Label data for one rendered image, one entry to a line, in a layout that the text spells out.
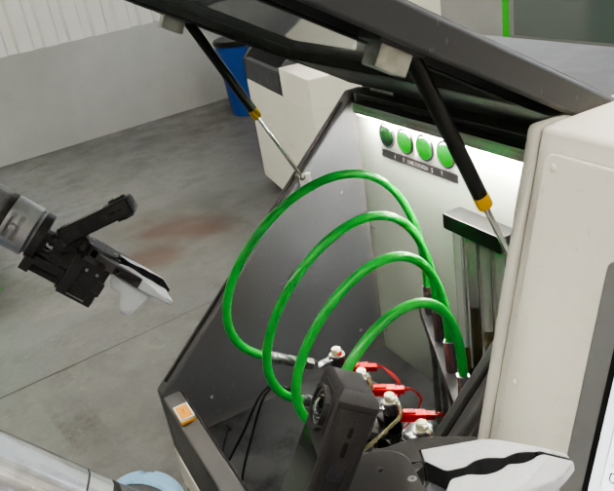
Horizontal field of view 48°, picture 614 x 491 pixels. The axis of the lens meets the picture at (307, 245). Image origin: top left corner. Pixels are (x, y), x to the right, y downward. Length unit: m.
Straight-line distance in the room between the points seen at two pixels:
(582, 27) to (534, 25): 0.31
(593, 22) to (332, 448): 3.43
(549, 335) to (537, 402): 0.08
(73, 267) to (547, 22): 3.23
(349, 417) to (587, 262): 0.41
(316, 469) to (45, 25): 7.22
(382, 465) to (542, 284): 0.38
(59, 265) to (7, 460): 0.51
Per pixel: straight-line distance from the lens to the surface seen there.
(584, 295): 0.76
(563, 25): 3.85
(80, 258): 1.02
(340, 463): 0.41
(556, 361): 0.80
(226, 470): 1.27
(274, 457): 1.44
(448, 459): 0.48
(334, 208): 1.47
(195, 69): 8.09
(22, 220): 1.02
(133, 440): 2.97
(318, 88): 3.88
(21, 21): 7.48
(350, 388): 0.40
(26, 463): 0.58
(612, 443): 0.78
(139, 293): 1.02
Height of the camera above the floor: 1.79
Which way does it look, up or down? 25 degrees down
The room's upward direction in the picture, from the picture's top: 10 degrees counter-clockwise
